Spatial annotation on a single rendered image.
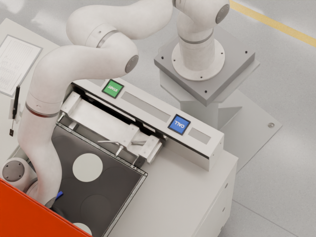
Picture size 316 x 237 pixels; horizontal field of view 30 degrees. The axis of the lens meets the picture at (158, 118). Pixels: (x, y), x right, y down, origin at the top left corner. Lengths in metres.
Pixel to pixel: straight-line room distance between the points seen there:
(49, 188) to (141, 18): 0.52
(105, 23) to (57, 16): 1.84
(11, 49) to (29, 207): 1.23
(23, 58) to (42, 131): 0.61
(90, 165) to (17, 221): 1.01
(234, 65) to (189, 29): 0.31
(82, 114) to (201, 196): 0.50
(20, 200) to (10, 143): 1.02
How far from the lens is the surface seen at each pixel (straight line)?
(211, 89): 2.05
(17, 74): 2.08
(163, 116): 1.93
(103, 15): 1.57
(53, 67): 1.44
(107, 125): 2.02
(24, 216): 0.96
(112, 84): 1.99
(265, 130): 2.94
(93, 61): 1.46
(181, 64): 2.10
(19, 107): 1.88
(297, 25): 3.27
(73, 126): 2.07
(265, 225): 2.80
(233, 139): 2.91
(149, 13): 1.62
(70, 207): 1.92
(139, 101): 1.96
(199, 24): 1.78
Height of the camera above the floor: 2.70
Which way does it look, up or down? 65 degrees down
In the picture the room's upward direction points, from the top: 10 degrees counter-clockwise
